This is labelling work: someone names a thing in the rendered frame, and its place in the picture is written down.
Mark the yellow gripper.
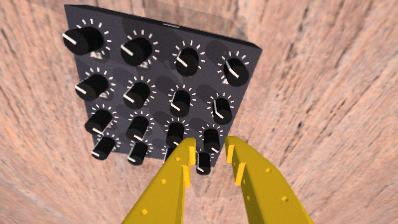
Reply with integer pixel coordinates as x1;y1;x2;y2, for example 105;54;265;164
121;136;314;224

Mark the black knob box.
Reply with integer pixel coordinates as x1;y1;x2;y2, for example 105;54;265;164
63;4;263;175

